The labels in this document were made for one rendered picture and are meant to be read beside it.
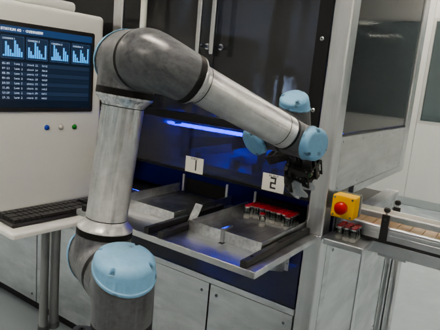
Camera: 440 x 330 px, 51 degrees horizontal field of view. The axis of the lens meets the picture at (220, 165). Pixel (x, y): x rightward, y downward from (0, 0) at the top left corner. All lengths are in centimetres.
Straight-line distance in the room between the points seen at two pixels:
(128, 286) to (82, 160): 119
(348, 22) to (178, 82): 77
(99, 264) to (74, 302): 162
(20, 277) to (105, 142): 195
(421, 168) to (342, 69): 472
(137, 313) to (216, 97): 42
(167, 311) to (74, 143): 79
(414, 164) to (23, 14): 511
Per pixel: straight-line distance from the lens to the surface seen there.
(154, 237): 138
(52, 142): 189
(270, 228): 155
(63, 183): 195
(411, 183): 617
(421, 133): 609
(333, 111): 147
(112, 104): 92
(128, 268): 85
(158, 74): 82
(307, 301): 163
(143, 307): 88
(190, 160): 176
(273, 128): 95
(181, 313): 197
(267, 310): 172
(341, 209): 145
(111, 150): 93
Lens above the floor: 136
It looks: 11 degrees down
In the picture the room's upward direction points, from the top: 5 degrees clockwise
